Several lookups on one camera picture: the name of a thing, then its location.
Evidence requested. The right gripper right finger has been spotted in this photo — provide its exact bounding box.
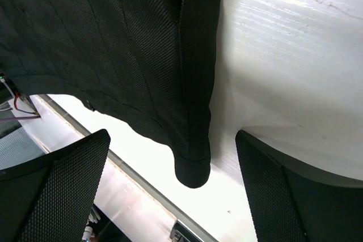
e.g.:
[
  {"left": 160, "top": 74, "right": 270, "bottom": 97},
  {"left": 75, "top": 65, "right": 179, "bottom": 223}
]
[{"left": 235, "top": 130, "right": 362, "bottom": 241}]

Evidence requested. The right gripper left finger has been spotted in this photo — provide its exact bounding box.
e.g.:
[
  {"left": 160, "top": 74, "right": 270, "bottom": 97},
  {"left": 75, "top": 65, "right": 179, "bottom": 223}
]
[{"left": 1, "top": 129, "right": 110, "bottom": 241}]

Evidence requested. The black pleated skirt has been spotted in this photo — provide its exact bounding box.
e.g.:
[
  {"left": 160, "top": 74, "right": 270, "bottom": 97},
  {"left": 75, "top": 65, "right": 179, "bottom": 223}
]
[{"left": 1, "top": 0, "right": 221, "bottom": 188}]

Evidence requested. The aluminium frame rail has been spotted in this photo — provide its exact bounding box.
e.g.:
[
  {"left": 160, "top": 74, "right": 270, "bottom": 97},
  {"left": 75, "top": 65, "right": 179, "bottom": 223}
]
[{"left": 36, "top": 94, "right": 219, "bottom": 242}]

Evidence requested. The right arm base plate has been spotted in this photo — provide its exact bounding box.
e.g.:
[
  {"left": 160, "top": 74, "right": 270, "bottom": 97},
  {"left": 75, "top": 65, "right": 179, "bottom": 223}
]
[{"left": 170, "top": 220, "right": 202, "bottom": 242}]

